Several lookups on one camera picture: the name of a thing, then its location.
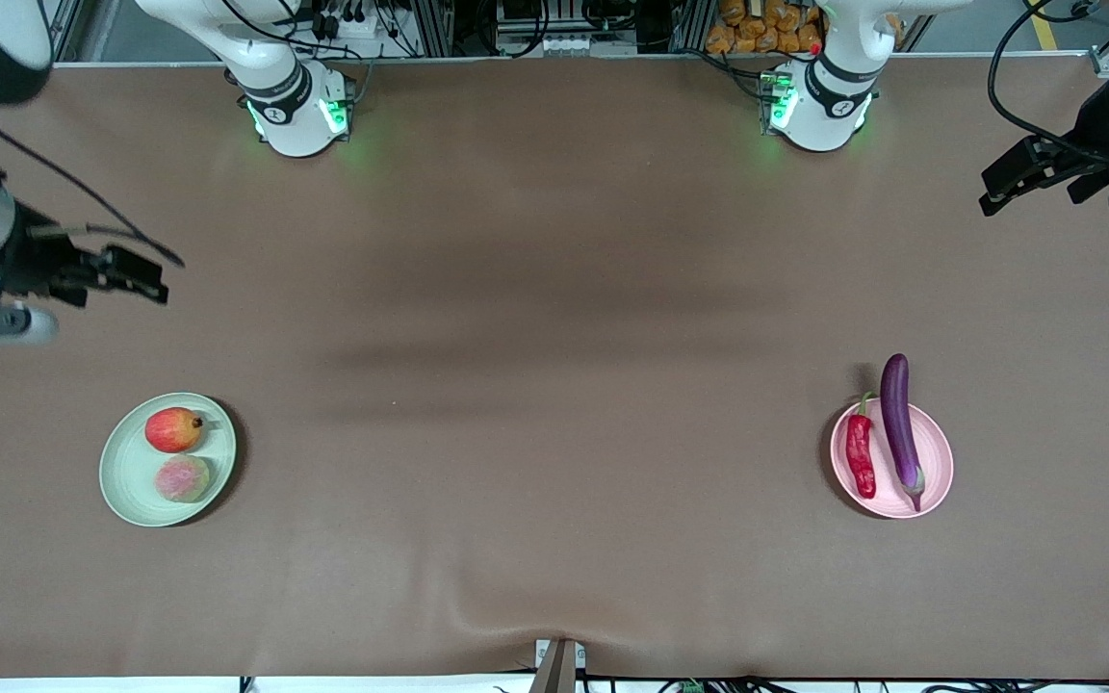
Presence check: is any red apple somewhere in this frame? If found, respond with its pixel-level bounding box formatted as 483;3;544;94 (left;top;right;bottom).
144;406;204;454

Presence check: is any green pink peach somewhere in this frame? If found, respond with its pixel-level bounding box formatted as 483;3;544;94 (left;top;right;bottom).
154;454;212;504

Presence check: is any purple eggplant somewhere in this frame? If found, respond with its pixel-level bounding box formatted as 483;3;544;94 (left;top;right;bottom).
880;353;926;513

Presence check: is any red chili pepper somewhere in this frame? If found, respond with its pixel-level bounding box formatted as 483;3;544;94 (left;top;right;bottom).
845;390;879;500

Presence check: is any light green plate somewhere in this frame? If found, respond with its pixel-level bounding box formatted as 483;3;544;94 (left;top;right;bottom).
98;391;238;527

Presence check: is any pink plate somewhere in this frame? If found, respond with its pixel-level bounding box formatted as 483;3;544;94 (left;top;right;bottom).
829;398;955;520

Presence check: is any orange toy bread pile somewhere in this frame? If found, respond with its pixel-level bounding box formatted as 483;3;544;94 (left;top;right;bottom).
706;0;827;55

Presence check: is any white power strip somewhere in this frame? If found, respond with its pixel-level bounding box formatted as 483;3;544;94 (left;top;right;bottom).
309;8;392;41

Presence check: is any brown table mat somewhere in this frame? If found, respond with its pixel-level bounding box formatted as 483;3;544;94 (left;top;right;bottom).
0;53;1109;680

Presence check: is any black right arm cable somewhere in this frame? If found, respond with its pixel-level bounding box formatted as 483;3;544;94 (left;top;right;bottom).
0;101;185;269

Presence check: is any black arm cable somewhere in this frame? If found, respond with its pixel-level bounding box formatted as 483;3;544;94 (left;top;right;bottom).
988;0;1095;147
0;101;185;269

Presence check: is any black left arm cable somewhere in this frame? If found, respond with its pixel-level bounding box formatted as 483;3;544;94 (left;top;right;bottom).
988;0;1095;147

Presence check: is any metal table clamp bracket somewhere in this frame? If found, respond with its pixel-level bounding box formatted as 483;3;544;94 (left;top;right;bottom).
530;637;586;693

